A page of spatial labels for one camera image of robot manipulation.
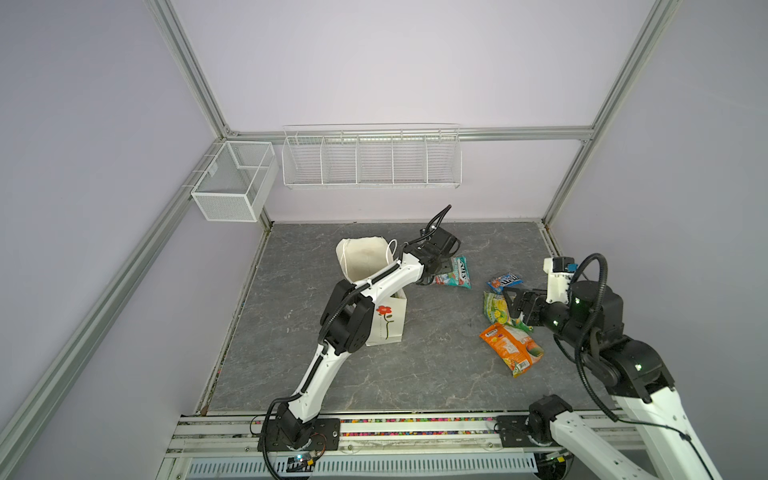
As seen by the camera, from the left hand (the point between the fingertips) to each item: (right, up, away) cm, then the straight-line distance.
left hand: (444, 267), depth 95 cm
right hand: (+12, -4, -28) cm, 31 cm away
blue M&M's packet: (+20, -5, +6) cm, 22 cm away
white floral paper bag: (-26, +4, -7) cm, 27 cm away
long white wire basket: (-23, +37, +4) cm, 44 cm away
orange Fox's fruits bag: (+19, -23, -10) cm, 32 cm away
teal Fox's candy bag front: (+6, -3, +5) cm, 8 cm away
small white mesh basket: (-68, +27, +1) cm, 73 cm away
